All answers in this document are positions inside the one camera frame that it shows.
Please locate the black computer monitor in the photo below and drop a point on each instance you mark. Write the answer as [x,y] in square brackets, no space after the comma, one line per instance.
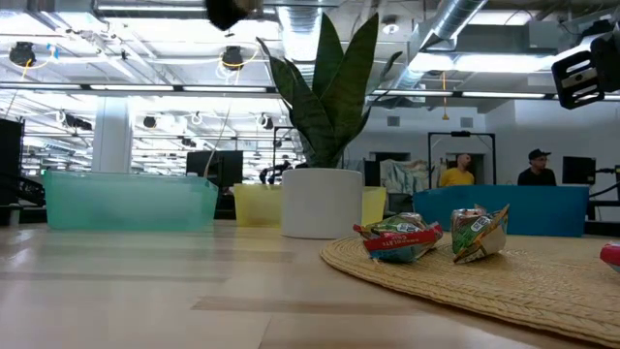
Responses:
[579,169]
[215,165]

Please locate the black background robot arm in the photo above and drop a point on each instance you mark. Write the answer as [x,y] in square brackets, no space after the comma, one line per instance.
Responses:
[276,172]

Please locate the person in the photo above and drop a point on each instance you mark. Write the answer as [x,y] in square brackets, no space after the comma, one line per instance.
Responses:
[457,175]
[536,172]

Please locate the blue plastic bin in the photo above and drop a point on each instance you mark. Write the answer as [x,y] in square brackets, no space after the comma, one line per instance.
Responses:
[533,213]

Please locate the pale draped cloth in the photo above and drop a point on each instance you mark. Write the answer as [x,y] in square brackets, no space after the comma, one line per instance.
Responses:
[407,177]

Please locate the black background rig frame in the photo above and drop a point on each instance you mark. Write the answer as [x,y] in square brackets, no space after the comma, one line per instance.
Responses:
[460,134]

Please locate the green translucent plastic bin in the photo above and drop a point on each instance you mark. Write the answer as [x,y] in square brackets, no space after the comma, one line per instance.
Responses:
[126,201]

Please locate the long ceiling light strip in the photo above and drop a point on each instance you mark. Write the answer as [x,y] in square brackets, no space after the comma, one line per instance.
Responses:
[494,94]
[131,87]

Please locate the round woven straw placemat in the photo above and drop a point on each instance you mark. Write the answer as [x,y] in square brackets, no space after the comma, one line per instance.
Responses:
[484,300]

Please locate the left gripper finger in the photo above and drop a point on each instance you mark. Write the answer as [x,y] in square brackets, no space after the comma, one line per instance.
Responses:
[225,12]

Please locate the round black ceiling fixture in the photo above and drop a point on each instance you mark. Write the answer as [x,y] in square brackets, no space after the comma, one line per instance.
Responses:
[232,57]
[21,53]

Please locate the granola bar red-trimmed wrapper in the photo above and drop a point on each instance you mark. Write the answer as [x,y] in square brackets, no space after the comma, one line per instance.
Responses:
[612,254]
[397,240]

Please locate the tall black cabinet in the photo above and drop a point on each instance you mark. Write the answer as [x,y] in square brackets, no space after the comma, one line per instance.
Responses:
[10,160]

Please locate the yellow translucent plastic bin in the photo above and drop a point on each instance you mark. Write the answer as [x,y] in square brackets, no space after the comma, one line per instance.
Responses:
[257,203]

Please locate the white round column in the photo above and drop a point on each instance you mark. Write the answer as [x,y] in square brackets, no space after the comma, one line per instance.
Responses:
[111,140]

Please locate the silver ventilation duct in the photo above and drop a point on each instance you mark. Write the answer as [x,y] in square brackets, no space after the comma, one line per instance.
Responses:
[455,19]

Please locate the snake plant in white pot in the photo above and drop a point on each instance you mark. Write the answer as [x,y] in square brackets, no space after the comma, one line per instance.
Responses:
[322,203]

